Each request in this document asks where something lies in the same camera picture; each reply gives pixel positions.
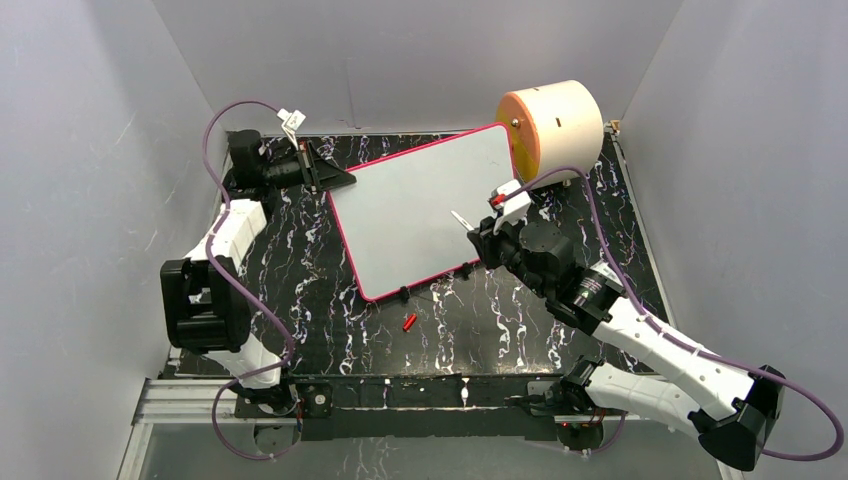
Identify white cylinder with orange face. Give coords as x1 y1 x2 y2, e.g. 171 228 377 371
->
495 80 604 183

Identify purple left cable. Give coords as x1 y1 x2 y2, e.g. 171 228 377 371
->
201 100 296 462

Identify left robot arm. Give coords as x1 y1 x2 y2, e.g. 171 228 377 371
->
160 130 356 416

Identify pink-framed whiteboard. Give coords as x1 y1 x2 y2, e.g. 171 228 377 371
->
329 123 513 301

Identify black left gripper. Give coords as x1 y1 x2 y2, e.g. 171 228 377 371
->
263 143 358 196

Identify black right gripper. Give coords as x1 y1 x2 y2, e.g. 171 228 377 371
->
467 210 549 299

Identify red marker cap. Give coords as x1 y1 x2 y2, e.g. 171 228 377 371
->
402 314 417 332

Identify white printed card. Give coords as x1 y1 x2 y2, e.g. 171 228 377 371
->
591 260 625 292

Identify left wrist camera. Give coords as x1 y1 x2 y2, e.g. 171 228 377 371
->
276 108 306 150

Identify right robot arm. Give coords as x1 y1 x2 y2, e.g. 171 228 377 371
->
467 217 783 471

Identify aluminium frame rail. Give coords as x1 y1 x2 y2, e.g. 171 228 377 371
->
132 378 296 426

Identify red whiteboard marker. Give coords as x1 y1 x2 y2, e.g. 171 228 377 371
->
451 210 474 232

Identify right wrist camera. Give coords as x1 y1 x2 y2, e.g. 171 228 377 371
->
490 179 531 234

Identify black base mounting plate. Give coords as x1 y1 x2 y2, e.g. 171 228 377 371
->
234 374 611 450

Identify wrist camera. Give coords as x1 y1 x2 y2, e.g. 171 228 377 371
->
276 108 306 150
490 179 531 234

